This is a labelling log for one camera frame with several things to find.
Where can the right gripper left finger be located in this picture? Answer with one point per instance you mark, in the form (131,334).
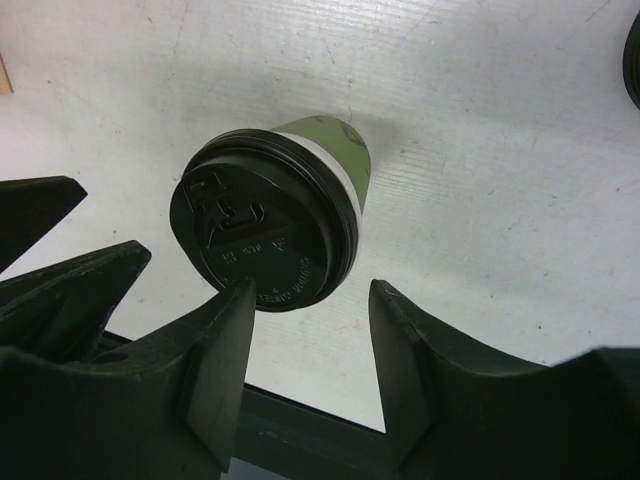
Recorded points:
(165,406)

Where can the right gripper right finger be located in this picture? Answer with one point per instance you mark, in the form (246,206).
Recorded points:
(456,408)

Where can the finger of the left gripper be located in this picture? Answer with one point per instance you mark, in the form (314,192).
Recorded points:
(58,312)

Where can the black plastic cup lid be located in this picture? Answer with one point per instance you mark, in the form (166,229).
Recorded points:
(273,207)

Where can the green paper coffee cup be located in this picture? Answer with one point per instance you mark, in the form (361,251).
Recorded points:
(339,147)

